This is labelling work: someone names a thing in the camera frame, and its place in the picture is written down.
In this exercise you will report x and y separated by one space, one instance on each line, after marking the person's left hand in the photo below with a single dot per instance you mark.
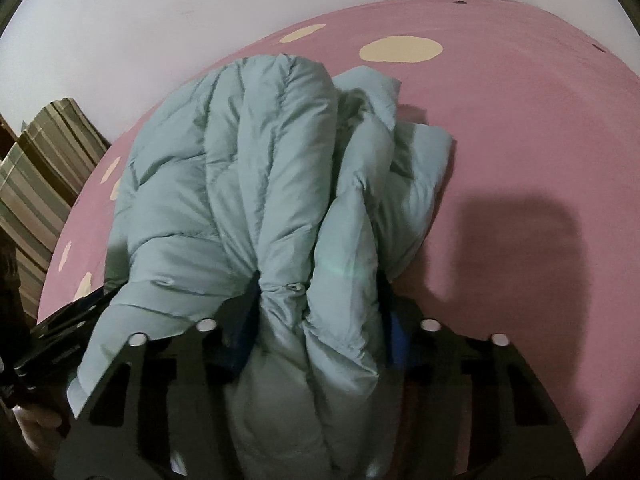
37 427

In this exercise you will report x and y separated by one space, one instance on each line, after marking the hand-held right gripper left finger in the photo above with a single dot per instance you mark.
244 332

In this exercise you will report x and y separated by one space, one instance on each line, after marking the light blue down jacket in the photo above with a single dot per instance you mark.
240 185

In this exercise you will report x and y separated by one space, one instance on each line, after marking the striped curtain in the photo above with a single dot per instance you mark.
40 180

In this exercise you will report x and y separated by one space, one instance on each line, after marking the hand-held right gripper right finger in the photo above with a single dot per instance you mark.
398 335

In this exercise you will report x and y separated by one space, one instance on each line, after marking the pink bed sheet cream dots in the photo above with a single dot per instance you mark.
525 150

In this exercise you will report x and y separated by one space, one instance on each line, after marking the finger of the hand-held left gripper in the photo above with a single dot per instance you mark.
75 315

